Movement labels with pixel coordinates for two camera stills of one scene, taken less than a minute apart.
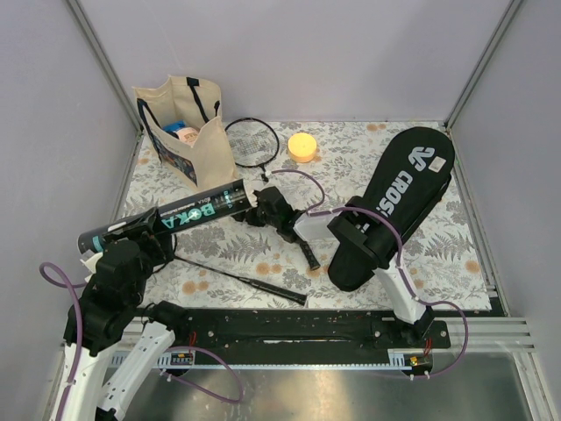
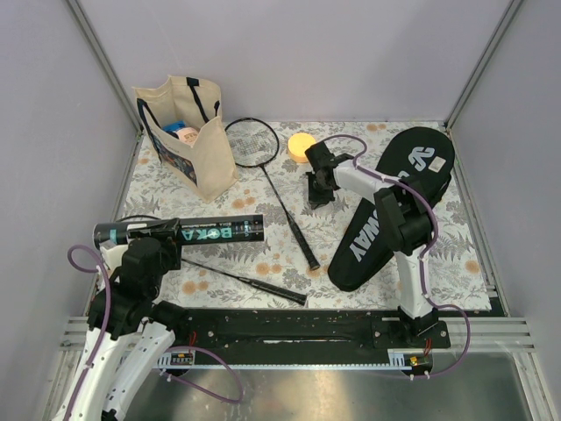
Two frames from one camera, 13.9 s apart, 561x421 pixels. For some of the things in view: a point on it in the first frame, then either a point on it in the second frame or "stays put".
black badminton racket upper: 255,142 stays put
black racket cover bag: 408,181 stays put
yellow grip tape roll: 301,146 stays put
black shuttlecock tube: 236,196 to 184,231
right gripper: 249,217 to 316,200
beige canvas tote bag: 208,163 stays put
